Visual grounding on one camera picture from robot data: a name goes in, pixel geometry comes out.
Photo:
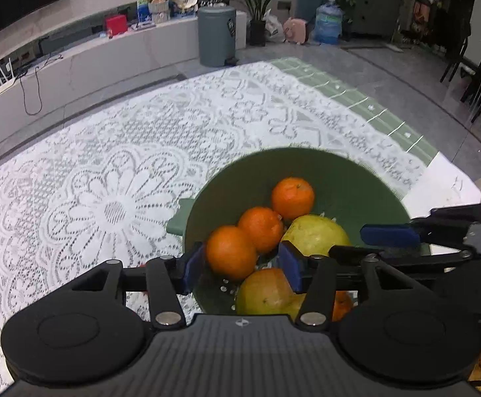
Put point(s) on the blue water jug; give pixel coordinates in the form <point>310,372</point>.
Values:
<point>328,22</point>

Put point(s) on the yellow pear with reddish blush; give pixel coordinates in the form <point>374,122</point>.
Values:
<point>265,293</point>

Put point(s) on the white plastic bag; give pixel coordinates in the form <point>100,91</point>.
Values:
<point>274,29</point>

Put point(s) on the white pot under teddy bear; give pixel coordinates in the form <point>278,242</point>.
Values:
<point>159,11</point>

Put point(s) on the long-leaf potted plant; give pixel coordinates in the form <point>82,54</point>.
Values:
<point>257,33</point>

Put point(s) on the cluttered dark shelf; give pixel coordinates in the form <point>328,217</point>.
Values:
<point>426,25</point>

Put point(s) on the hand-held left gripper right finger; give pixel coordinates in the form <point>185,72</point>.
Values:
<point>290,266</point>

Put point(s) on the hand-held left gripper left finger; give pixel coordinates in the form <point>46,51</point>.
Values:
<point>193,269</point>

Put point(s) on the white router with antennas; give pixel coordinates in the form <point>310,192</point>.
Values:
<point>1,84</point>

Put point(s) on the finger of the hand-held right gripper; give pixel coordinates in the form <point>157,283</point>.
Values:
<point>389,235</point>
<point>422,256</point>

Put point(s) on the orange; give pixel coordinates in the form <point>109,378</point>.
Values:
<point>293,197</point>
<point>231,252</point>
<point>341,308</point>
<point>262,229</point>

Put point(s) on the red box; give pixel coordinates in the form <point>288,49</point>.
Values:
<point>116,27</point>

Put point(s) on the grey pedal trash can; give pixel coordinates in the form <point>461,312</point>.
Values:
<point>216,37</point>

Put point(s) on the white sun hat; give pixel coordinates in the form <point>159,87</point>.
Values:
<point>184,0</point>

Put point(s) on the large yellow-green pear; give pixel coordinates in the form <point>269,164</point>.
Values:
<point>314,235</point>

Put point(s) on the green colander bowl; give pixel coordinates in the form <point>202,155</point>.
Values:
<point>347,190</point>

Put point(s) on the long white television cabinet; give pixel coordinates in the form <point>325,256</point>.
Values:
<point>112,62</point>

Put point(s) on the white paper sheet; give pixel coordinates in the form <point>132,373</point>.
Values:
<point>438,186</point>

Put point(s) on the dark grey dresser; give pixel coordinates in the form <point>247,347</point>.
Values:
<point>376,4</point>

